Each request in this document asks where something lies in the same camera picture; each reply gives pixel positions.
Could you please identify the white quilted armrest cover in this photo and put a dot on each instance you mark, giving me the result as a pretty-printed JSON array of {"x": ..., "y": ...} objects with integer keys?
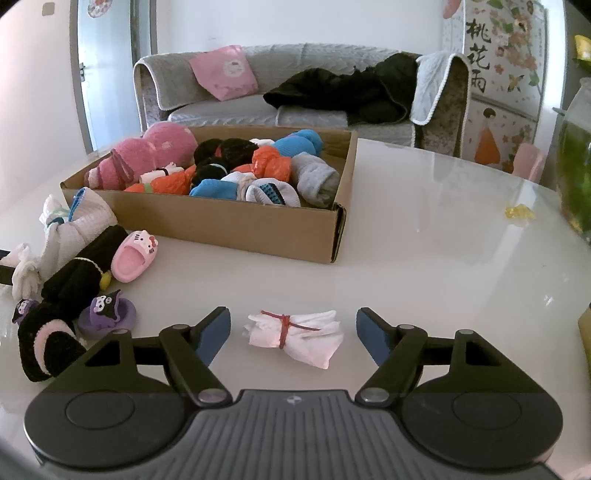
[{"x": 434, "y": 83}]

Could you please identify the grey sofa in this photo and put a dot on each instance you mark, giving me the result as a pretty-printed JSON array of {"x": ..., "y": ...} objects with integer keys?
[{"x": 221, "y": 113}]

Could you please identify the white cloth roll red band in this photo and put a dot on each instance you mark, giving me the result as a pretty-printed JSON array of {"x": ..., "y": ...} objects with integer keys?
[{"x": 314, "y": 344}]

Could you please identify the blue grey door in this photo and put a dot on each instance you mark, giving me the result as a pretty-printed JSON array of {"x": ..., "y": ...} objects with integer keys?
[{"x": 111, "y": 69}]

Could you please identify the white desktop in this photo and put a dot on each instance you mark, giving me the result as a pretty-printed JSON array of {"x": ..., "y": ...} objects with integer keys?
[{"x": 438, "y": 254}]

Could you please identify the black jacket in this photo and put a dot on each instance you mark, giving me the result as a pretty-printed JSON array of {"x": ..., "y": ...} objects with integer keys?
[{"x": 351, "y": 92}]

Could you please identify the pink plastic stool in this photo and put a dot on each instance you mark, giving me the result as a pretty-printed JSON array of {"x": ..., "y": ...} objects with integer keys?
[{"x": 530, "y": 161}]

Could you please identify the yellow bowl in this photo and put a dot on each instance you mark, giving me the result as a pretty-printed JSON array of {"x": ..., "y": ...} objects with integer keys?
[{"x": 582, "y": 50}]

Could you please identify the round red door sticker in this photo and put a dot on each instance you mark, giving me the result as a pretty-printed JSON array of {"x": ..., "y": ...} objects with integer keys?
[{"x": 99, "y": 7}]

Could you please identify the yellow object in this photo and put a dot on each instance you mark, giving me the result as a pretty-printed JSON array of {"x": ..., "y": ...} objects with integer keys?
[{"x": 584, "y": 332}]

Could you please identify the purple cartoon slipper toy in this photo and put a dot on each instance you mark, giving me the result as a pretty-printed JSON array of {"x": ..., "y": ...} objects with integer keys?
[
  {"x": 24, "y": 310},
  {"x": 115, "y": 318}
]

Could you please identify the black sock pink band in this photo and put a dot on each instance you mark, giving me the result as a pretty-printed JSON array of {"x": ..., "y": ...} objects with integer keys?
[{"x": 51, "y": 346}]

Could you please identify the black sock roll yellow tag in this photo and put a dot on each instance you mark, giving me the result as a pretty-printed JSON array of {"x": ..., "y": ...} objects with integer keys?
[{"x": 78, "y": 272}]

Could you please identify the white sock blue mesh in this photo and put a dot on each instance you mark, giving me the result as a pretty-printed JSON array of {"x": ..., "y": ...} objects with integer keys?
[{"x": 265, "y": 194}]

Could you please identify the orange sock bundle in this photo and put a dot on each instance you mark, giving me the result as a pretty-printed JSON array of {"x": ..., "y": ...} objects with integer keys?
[{"x": 171, "y": 184}]

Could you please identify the white cloth roll black band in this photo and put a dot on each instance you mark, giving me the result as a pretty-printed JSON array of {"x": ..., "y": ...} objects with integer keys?
[{"x": 152, "y": 177}]

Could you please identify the wall switch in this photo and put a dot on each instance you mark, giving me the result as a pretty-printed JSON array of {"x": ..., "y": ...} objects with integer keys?
[{"x": 48, "y": 8}]

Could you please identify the small white sock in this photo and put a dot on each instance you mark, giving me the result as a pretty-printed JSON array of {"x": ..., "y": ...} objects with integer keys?
[{"x": 263, "y": 141}]

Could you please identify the white knotted sock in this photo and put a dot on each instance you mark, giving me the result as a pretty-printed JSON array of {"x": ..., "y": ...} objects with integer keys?
[{"x": 25, "y": 277}]

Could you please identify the floral printed panel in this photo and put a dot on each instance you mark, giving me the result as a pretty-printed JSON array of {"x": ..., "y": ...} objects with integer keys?
[{"x": 503, "y": 92}]

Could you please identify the pink cushion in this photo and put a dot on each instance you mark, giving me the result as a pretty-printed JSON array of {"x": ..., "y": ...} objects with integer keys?
[{"x": 224, "y": 74}]

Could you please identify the pink towel roll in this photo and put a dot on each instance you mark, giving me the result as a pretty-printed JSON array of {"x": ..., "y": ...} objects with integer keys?
[{"x": 152, "y": 147}]

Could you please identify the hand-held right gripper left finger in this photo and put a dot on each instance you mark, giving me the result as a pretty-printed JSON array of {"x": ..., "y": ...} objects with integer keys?
[{"x": 214, "y": 337}]

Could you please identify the green glass jar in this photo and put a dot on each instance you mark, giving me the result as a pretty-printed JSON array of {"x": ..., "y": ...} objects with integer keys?
[{"x": 575, "y": 175}]

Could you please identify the yellow crumpled wrapper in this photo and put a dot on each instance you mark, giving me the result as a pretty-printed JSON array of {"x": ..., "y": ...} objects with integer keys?
[{"x": 519, "y": 213}]

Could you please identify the pink cat slipper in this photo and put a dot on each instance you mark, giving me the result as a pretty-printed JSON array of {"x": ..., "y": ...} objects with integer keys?
[{"x": 131, "y": 263}]

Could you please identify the cardboard box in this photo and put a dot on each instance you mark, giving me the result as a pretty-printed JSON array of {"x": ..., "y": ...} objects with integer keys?
[{"x": 231, "y": 230}]

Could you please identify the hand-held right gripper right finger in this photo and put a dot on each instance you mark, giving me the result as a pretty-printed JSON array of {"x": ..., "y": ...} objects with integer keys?
[{"x": 374, "y": 337}]

